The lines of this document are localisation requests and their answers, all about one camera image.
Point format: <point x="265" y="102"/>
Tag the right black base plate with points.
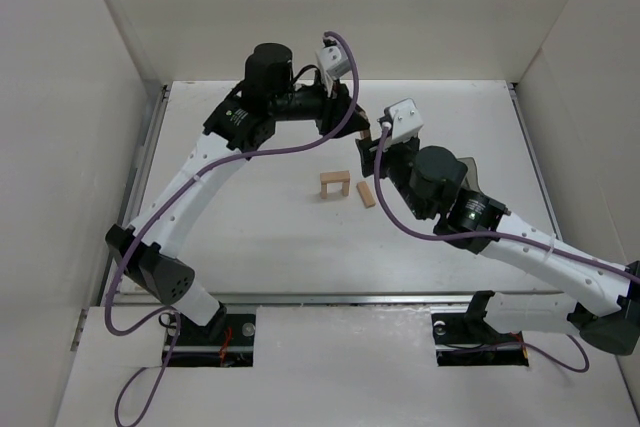
<point x="464" y="342"/>

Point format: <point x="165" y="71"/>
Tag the aluminium table frame rail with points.
<point x="269" y="237"/>

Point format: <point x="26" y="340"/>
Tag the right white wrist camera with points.
<point x="402" y="121"/>

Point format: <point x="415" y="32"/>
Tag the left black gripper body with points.
<point x="331" y="112"/>

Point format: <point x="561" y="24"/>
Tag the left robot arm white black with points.
<point x="147" y="249"/>

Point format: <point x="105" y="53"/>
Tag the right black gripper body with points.
<point x="377" y="161"/>

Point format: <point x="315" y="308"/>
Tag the plain wood block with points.
<point x="335" y="177"/>

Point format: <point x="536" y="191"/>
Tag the smoky transparent plastic box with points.
<point x="470" y="181"/>

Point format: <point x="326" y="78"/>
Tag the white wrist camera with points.
<point x="333" y="64"/>
<point x="402" y="121"/>

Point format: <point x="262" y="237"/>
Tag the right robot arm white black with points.
<point x="595" y="300"/>

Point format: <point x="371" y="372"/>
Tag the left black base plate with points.
<point x="232" y="347"/>

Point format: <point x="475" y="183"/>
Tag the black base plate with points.
<point x="232" y="347"/>
<point x="464" y="342"/>

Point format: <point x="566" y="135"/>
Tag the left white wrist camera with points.
<point x="333" y="64"/>

